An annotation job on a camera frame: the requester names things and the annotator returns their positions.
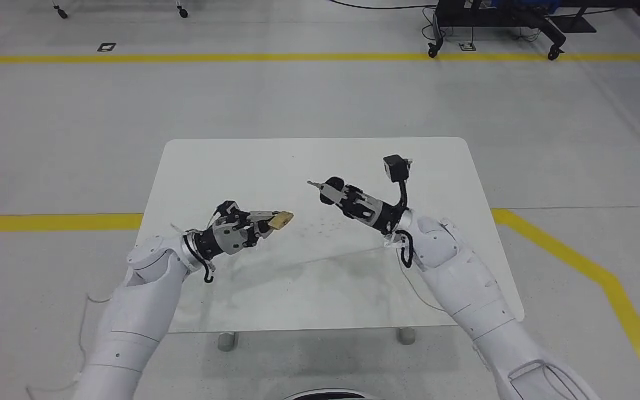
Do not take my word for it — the black wheeled cart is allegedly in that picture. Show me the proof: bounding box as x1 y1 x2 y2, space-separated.
426 0 599 62

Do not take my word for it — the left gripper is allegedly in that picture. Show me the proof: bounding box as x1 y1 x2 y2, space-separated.
182 209 277 274

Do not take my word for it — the wheeled rack base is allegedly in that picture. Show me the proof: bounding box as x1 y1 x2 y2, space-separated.
51 0 190 21

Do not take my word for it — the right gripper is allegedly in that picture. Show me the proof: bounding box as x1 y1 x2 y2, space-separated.
318 175 414 237

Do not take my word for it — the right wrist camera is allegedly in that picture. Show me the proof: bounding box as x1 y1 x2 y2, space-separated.
382 153 414 210

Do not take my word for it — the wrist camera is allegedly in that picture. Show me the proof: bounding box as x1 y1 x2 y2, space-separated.
208 199 247 227
382 153 414 210

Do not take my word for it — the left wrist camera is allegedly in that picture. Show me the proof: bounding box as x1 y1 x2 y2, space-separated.
208 199 247 227

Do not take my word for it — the robot body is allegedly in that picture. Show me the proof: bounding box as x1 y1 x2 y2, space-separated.
282 387 377 400

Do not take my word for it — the thin white cable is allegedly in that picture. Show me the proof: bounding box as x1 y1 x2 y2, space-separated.
395 248 447 314

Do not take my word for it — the long black floor cable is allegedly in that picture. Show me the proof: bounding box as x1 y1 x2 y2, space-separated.
327 0 437 11

